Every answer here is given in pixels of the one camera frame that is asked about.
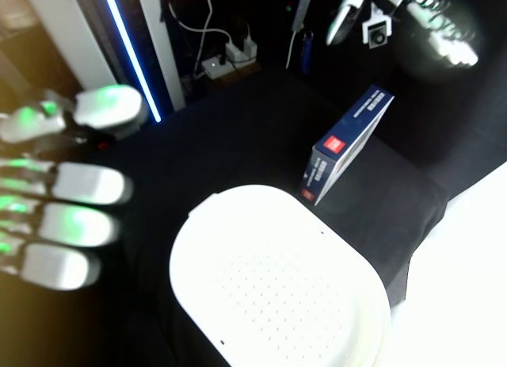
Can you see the blue box with red logo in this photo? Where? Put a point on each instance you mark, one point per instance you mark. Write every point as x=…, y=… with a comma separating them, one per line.
x=356, y=121

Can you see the black table cloth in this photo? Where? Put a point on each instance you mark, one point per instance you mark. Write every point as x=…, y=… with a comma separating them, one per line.
x=237, y=145

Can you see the white rounded perforated container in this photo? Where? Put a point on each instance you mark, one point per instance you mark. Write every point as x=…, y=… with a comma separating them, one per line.
x=277, y=280

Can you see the white power plug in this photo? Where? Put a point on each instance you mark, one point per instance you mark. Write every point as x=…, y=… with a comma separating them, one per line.
x=233, y=52

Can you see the white power strip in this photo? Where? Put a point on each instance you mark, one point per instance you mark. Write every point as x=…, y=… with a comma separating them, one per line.
x=216, y=68

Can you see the blue light strip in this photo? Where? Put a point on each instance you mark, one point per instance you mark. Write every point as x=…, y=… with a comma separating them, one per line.
x=132, y=58

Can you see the white and black column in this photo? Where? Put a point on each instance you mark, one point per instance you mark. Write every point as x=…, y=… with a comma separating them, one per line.
x=160, y=46

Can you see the white charger block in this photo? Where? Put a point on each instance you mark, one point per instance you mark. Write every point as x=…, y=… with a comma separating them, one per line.
x=249, y=46

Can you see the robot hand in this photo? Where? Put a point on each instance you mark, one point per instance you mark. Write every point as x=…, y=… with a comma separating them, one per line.
x=79, y=184
x=443, y=30

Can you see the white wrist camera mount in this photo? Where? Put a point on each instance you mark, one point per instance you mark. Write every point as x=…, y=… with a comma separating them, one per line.
x=377, y=33

